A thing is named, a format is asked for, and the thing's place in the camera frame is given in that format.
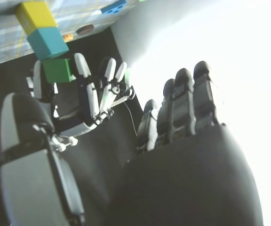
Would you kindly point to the teal letter K cube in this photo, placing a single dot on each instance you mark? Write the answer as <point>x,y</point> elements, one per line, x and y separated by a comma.
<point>47,42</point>

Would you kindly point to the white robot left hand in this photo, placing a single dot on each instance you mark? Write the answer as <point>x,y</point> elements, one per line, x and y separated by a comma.
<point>185,183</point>

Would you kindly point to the green number 7 cube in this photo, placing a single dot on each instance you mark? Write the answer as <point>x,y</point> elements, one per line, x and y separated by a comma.
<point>56,70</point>

